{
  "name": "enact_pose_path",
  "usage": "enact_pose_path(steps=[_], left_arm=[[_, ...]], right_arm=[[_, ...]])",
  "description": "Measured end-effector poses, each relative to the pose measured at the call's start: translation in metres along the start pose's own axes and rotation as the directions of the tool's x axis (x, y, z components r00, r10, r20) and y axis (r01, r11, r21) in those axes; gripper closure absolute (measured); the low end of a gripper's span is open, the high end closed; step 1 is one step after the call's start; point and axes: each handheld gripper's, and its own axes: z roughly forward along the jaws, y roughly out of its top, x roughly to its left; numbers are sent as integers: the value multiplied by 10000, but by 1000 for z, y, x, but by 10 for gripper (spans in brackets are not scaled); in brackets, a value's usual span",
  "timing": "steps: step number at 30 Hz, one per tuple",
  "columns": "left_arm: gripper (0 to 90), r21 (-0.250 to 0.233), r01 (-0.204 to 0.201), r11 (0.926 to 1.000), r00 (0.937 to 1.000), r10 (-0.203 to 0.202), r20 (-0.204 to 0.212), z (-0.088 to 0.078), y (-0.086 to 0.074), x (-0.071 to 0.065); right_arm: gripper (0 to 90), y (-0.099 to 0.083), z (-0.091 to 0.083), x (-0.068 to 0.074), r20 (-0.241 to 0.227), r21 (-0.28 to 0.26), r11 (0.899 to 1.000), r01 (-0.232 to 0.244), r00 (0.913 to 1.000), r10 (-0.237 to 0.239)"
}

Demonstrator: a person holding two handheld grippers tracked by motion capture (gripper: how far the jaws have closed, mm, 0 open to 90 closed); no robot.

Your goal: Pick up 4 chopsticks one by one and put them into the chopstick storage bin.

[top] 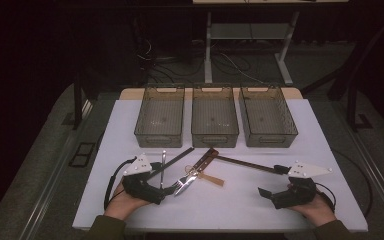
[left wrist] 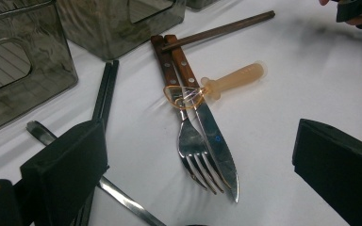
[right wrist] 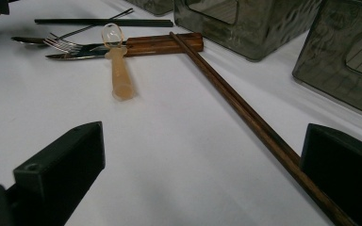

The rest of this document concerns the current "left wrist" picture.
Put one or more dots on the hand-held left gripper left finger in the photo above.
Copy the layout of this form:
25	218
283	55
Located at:
64	163

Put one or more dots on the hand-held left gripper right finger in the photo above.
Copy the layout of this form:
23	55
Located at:
339	169

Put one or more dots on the steel spoon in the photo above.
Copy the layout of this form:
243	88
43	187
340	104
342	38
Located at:
128	202

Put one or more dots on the black chopstick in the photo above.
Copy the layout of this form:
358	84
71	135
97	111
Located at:
110	91
102	91

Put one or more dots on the smoky transparent plastic bin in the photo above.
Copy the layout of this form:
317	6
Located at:
15	69
116	31
201	3

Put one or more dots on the brown chopstick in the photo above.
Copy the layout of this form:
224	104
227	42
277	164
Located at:
220	30

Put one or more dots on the white table cloth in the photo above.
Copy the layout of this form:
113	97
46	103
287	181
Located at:
279	94

